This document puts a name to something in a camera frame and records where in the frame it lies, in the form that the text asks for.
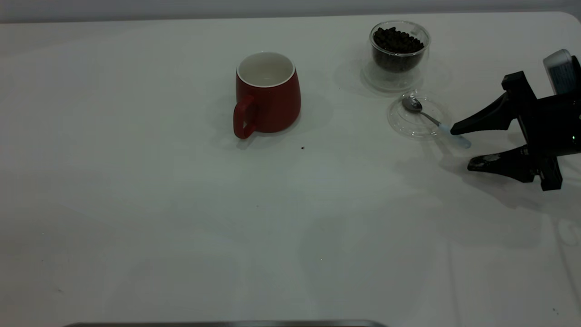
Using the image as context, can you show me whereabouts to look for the dark coffee beans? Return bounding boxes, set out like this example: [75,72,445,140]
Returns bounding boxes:
[372,26,426,73]

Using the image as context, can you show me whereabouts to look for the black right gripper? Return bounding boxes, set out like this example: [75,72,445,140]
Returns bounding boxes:
[450,71,581,192]

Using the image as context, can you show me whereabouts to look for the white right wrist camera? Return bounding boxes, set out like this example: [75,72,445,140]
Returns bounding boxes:
[543,49,578,95]

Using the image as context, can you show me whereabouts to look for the metal spoon light blue handle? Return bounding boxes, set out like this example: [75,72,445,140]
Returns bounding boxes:
[402,97,471,149]

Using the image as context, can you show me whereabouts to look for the glass bowl of coffee beans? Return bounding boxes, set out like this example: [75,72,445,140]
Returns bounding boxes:
[361,20,431,94]

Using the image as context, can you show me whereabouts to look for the red ceramic mug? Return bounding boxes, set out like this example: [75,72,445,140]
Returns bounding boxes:
[233,51,301,140]

